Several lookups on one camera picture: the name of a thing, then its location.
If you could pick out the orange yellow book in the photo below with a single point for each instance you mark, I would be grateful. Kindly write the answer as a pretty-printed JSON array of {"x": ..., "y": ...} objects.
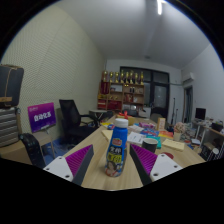
[{"x": 165, "y": 134}]

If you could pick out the ceiling light strip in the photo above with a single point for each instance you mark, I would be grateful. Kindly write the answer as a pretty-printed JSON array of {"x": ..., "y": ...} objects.
[{"x": 160, "y": 6}]

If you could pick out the dark glass double door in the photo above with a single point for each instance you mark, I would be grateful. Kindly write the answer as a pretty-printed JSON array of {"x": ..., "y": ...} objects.
[{"x": 158, "y": 93}]

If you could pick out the black computer monitor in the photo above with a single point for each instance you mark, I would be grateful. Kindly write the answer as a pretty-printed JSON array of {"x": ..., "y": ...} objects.
[{"x": 200, "y": 113}]

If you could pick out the brown cardboard box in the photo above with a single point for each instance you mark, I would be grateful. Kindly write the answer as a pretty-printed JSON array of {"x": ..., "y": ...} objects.
[{"x": 11, "y": 154}]

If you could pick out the white paper booklet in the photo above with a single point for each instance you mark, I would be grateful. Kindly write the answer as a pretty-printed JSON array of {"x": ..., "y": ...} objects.
[{"x": 136, "y": 138}]

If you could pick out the flat round red coaster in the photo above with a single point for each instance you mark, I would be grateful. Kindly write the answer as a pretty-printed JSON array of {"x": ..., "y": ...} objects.
[{"x": 169, "y": 155}]

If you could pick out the yellow gift box red ribbon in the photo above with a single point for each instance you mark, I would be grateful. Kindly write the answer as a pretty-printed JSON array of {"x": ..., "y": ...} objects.
[{"x": 132, "y": 120}]

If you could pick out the wooden side desk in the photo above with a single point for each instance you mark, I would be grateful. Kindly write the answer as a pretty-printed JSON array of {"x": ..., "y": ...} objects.
[{"x": 208, "y": 130}]

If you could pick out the silver ribbed suitcase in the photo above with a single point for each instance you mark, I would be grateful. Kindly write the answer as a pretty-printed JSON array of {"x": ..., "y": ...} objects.
[{"x": 8, "y": 126}]

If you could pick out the grey side table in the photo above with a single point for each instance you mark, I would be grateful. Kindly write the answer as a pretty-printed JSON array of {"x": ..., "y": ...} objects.
[{"x": 100, "y": 113}]

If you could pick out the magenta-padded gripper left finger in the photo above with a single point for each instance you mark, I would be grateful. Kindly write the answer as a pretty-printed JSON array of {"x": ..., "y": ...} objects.
[{"x": 78, "y": 160}]

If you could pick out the grey office chair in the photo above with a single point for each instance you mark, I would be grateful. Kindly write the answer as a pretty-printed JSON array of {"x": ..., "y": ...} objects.
[{"x": 156, "y": 118}]

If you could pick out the yellow notepad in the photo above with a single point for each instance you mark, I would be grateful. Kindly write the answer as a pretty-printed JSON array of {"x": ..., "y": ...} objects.
[
  {"x": 173, "y": 145},
  {"x": 107, "y": 134}
]

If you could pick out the white wall air conditioner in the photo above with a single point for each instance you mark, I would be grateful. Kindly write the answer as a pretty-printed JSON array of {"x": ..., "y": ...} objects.
[{"x": 188, "y": 78}]

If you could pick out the black cup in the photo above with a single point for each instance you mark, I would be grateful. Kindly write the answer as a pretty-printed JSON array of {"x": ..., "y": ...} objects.
[{"x": 150, "y": 146}]

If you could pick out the orange standing card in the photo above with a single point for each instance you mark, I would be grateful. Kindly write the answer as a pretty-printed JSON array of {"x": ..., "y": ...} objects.
[{"x": 161, "y": 124}]

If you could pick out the wooden shelf unit with trophies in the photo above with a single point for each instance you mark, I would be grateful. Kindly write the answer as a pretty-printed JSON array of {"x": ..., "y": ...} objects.
[{"x": 121, "y": 91}]

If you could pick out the blue drink bottle white cap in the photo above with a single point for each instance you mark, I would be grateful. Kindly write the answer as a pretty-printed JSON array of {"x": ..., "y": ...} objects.
[{"x": 116, "y": 150}]

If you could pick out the black hard suitcase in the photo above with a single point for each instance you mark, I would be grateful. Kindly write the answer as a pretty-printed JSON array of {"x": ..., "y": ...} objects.
[{"x": 31, "y": 150}]

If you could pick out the black office chair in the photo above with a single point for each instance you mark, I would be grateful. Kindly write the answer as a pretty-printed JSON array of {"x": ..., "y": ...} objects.
[{"x": 70, "y": 115}]

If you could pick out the purple sign board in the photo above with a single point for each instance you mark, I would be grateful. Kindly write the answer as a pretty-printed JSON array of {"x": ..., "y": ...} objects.
[{"x": 41, "y": 116}]

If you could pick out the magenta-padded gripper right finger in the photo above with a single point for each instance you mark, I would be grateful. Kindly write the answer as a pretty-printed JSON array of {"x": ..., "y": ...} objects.
[{"x": 146, "y": 160}]

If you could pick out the teal book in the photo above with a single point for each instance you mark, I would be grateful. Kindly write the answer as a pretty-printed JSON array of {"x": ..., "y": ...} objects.
[{"x": 159, "y": 141}]

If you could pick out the pink flowers in white pot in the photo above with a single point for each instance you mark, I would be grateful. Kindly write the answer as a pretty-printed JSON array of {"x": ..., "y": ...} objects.
[{"x": 179, "y": 130}]

